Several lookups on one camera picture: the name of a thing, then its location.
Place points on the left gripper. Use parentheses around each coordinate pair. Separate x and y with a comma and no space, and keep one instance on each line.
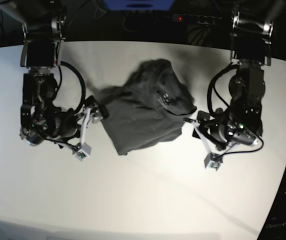
(245,135)

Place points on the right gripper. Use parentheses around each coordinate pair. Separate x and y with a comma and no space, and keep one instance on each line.
(56,124)

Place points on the dark grey T-shirt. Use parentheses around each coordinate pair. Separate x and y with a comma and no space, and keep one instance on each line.
(148,109)

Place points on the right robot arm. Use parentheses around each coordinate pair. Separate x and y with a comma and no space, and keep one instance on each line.
(44,25)

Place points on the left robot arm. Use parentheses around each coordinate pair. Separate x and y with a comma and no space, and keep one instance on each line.
(255,32)

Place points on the blue box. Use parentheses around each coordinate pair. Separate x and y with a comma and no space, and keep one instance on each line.
(158,5)

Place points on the black power strip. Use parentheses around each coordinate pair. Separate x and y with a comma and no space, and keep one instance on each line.
(194,19)

